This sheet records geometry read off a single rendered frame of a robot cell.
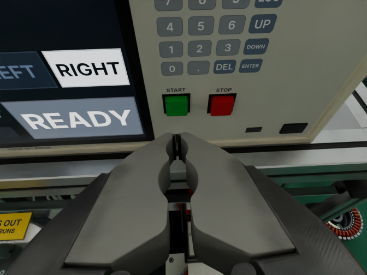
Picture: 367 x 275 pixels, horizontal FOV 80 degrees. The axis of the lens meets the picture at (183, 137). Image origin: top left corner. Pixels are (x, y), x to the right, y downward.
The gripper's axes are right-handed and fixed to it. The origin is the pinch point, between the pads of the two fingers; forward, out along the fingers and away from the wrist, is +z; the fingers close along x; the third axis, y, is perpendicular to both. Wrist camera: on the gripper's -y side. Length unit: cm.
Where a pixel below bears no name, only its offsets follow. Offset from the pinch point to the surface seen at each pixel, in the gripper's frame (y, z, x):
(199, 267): 31.6, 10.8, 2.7
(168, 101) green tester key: -0.2, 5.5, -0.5
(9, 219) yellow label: 13.2, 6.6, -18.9
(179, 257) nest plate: 39.3, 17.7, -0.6
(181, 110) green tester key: 0.8, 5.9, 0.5
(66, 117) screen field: 1.3, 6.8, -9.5
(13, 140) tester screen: 4.0, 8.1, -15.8
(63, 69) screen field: -3.1, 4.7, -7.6
